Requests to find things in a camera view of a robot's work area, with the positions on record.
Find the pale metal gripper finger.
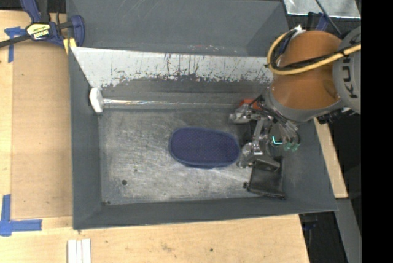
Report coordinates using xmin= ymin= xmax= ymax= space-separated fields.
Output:
xmin=236 ymin=142 xmax=262 ymax=169
xmin=255 ymin=155 xmax=281 ymax=169

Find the red-orange small object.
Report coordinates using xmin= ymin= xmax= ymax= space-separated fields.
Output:
xmin=239 ymin=98 xmax=262 ymax=111

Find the blue dotted fabric pouch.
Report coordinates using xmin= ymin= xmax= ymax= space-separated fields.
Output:
xmin=168 ymin=127 xmax=241 ymax=170

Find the grey metal bin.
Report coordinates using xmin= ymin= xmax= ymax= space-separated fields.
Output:
xmin=64 ymin=0 xmax=340 ymax=230

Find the clear rod with white head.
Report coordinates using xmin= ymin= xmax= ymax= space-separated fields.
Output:
xmin=88 ymin=87 xmax=236 ymax=114

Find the pale wood board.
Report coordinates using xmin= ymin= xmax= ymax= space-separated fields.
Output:
xmin=10 ymin=10 xmax=75 ymax=221

